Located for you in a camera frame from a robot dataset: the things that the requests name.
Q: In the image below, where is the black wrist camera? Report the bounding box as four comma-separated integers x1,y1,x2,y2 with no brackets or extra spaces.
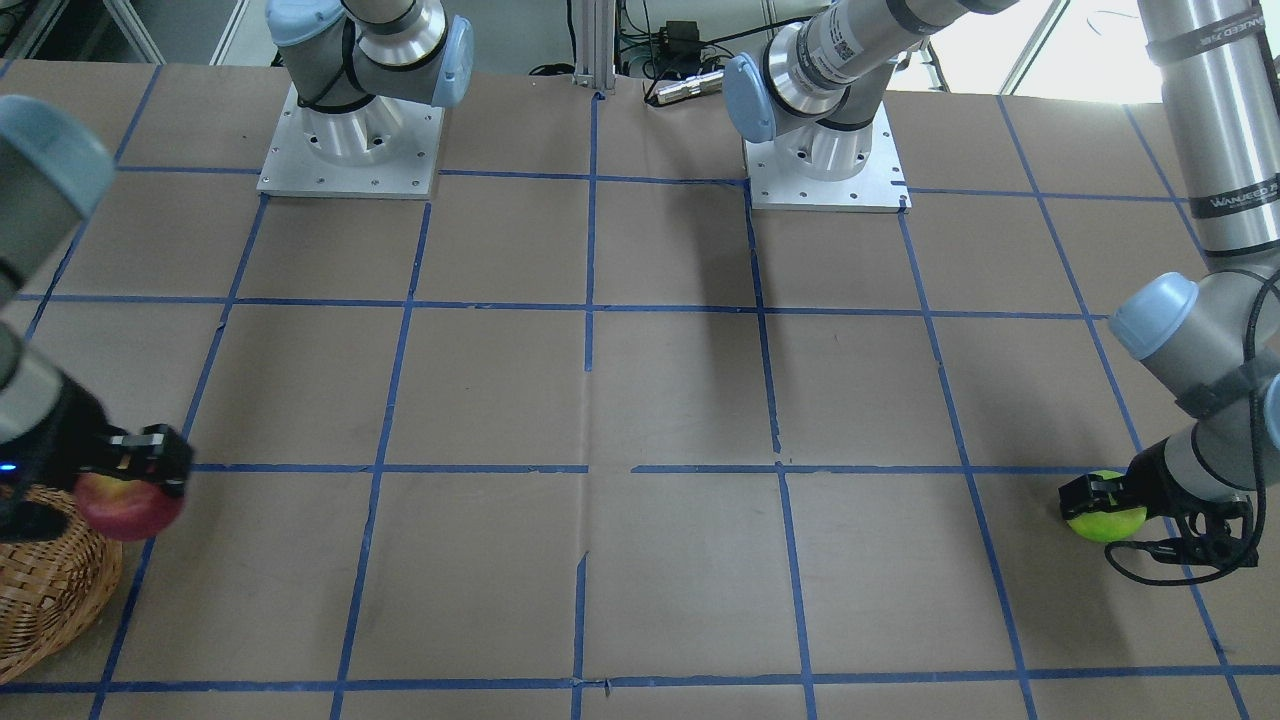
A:
1149,495,1260,571

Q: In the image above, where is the woven wicker basket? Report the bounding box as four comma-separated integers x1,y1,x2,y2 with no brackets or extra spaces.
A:
1,486,124,684

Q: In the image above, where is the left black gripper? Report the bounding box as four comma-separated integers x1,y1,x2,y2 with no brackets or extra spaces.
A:
1059,439,1210,518

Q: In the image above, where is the green apple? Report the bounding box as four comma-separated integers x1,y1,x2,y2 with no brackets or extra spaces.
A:
1062,470,1148,544

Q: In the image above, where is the red apple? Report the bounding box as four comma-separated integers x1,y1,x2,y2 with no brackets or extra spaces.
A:
73,473,186,542

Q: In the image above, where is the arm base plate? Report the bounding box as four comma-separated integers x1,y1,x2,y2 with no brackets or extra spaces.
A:
742,104,913,213
257,87,445,201

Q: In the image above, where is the aluminium frame post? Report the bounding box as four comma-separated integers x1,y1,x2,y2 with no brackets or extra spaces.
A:
566,0,618,96

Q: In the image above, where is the black power adapter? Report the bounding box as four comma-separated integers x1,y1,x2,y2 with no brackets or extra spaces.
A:
654,20,703,68

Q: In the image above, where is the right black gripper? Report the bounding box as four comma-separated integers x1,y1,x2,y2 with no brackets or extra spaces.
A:
1,374,195,541

